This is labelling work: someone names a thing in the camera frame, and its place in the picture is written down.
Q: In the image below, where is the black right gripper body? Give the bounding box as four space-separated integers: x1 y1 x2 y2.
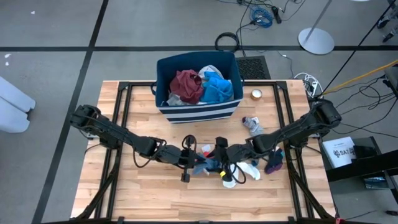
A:
216 136 254 189

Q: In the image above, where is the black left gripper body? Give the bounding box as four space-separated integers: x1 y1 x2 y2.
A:
161 136 197 183

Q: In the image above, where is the slate blue ribbed garment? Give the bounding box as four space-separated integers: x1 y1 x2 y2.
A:
192 157 222 177

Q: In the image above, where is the coral pink garment with tag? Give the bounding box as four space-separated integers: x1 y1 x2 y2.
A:
201 144 218 159

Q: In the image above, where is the cream white small garment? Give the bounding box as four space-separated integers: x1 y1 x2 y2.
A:
222 161 261 189

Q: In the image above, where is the grey sock pair with tag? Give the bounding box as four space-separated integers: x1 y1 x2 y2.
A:
241 116 264 137

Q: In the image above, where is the white knit garment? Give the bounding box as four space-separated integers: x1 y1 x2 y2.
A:
166 92 187 106

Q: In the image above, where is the bright teal blue garment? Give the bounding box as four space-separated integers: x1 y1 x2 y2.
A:
200 71 234 105

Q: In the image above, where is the maroon garment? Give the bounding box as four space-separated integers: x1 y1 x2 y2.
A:
169 69 205 105

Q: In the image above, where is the white gauze cloth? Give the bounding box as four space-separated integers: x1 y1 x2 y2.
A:
198 64 224 79

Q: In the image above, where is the purple black sock pair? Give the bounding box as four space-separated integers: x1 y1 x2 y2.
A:
264 147 285 175

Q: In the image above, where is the navy white striped fabric basket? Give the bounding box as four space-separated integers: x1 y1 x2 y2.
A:
150 50 245 124

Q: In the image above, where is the black floor vent grate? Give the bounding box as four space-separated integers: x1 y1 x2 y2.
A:
235 55 272 80

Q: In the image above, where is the white printed box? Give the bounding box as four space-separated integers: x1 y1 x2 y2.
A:
322 136 358 169

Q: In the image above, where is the black flat device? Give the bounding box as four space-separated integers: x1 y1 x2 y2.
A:
353 144 379 160

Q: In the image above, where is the black side cart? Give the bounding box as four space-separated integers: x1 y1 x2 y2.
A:
323 136 398 215

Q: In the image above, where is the grey round-base floor stand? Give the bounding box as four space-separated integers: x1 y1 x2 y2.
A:
297 0 335 56

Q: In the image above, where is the glossy printed packet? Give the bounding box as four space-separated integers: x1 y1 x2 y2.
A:
364 176 389 190

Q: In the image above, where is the black power strip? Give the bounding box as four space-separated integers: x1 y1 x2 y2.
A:
271 5 283 25

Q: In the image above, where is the thin black pole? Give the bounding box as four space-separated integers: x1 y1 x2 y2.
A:
322 1 398 96

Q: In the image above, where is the pale foam block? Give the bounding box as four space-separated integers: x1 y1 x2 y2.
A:
0 77 37 113
0 98 31 134

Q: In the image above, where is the grey box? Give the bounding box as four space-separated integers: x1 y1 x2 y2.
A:
384 66 398 91

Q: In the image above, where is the black wheeled chair base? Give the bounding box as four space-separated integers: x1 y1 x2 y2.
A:
376 14 398 44

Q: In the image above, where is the black metal table frame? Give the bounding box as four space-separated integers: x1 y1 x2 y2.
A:
74 80 338 224

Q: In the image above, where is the white cable bundle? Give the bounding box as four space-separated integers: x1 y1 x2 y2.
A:
294 72 324 102

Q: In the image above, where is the black coiled cable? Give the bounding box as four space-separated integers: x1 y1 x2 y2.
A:
214 32 241 55

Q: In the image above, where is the blue coiled cable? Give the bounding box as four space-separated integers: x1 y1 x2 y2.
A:
249 6 274 29

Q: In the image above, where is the yellow cable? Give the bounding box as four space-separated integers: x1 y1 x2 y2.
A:
323 60 398 95

